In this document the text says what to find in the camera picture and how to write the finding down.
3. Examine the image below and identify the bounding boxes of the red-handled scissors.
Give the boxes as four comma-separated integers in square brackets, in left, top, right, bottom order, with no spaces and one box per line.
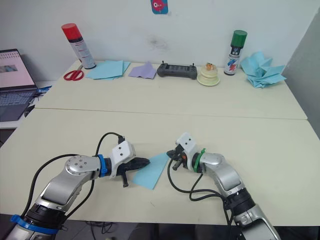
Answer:
[63,65,85,82]

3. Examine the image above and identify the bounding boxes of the blue and black clips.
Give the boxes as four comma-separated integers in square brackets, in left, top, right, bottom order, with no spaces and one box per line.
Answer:
[24,85,53,118]

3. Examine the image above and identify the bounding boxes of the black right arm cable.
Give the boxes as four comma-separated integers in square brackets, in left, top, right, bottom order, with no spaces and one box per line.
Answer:
[166,156,235,227]

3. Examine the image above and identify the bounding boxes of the light blue paper sheet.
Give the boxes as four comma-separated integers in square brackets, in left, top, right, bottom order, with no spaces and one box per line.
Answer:
[131,152,169,191]

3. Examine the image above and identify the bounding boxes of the green cable tie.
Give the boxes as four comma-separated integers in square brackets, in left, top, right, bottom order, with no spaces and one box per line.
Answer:
[191,147,207,174]

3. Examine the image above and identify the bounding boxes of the cream stacked tape rolls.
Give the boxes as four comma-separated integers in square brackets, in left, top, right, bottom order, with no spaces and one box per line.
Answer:
[196,62,221,88]

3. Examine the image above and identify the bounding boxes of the black handheld remote controller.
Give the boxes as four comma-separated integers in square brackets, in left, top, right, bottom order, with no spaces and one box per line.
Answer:
[156,60,199,81]

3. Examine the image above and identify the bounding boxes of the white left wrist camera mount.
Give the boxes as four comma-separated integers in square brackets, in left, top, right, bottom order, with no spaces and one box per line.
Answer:
[109,140,137,180]

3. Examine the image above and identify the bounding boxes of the grey partition board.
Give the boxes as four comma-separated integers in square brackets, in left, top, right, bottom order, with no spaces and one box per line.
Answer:
[280,0,320,141]

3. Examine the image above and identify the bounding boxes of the pile of crumpled blue papers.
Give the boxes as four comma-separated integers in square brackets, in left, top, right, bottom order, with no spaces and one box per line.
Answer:
[240,51,288,89]

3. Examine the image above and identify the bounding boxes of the open laptop computer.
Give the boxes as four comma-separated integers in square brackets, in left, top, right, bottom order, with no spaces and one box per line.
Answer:
[0,48,40,123]

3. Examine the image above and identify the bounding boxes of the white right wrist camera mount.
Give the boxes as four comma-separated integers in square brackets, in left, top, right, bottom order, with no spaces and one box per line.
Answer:
[174,132,199,171]

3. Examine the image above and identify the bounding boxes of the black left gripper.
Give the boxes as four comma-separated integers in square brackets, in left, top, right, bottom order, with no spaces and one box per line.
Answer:
[115,157,152,189]

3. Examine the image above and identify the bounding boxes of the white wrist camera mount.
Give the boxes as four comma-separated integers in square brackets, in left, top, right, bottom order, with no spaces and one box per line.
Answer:
[174,132,199,171]
[109,140,137,180]

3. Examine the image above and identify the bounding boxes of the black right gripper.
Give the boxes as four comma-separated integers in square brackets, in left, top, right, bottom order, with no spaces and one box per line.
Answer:
[166,146,192,172]

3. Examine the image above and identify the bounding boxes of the purple folded paper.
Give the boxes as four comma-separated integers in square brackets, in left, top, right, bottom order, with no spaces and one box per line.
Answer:
[127,61,157,80]

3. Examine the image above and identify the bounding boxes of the stack of blue paper sheets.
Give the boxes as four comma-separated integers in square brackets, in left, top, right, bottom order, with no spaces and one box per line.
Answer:
[85,59,132,81]

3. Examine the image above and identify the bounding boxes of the red-capped spray can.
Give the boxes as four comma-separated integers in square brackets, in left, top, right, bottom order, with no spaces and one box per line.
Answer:
[61,23,97,70]

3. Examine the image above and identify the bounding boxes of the blue sticker with red fish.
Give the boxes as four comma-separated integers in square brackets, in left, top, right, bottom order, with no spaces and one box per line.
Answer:
[150,0,169,15]

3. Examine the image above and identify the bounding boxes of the green-capped spray can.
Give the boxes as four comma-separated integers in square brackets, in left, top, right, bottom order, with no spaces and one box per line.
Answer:
[223,29,249,76]

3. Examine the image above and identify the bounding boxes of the wide blue cable tie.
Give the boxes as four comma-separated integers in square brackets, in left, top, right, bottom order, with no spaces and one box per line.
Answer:
[9,214,59,236]

